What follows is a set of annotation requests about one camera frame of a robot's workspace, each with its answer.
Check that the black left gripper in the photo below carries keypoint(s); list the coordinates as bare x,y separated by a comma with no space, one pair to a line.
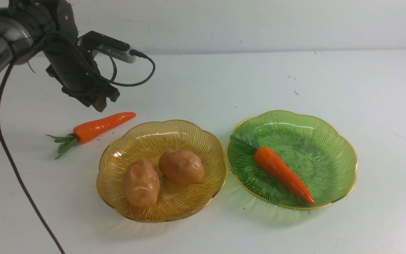
72,66

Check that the orange plastic carrot with leaves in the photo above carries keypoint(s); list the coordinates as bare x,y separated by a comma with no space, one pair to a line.
88,131

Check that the brown plastic potato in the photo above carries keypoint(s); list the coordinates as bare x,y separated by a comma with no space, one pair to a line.
182,166
141,183

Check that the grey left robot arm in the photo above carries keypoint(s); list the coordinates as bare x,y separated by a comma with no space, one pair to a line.
28,27

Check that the amber ribbed glass plate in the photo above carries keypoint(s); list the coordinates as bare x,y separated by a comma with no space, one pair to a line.
150,140

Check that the orange carrot in green plate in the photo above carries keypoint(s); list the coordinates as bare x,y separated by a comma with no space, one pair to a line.
271,163

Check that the green ribbed glass plate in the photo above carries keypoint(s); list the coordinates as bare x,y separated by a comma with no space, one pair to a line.
323,159

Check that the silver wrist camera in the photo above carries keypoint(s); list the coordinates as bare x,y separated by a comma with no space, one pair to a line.
96,43

